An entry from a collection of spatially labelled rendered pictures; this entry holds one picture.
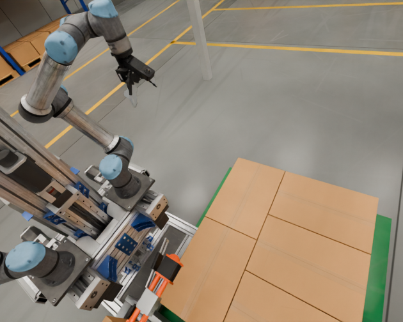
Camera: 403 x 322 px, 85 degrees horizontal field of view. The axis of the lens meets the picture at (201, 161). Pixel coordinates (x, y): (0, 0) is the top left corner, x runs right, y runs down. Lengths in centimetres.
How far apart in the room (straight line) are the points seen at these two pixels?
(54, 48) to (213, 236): 131
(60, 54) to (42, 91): 19
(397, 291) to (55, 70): 235
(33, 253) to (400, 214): 254
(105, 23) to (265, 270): 142
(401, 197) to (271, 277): 154
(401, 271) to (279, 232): 103
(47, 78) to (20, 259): 71
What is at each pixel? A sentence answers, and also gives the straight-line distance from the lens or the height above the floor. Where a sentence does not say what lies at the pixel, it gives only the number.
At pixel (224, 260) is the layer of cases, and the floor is 54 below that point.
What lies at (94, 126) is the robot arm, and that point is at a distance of 121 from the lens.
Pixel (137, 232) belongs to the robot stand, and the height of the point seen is 80.
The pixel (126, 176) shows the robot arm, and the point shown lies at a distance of 122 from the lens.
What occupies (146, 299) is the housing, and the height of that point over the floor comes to 110.
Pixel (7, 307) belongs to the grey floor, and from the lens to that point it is 302.
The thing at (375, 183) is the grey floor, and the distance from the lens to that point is 263.
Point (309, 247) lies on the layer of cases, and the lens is 157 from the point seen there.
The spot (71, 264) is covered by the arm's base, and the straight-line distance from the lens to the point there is 128.
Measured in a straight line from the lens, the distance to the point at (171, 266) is 98.
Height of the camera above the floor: 201
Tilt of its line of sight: 49 degrees down
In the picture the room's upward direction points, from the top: 18 degrees counter-clockwise
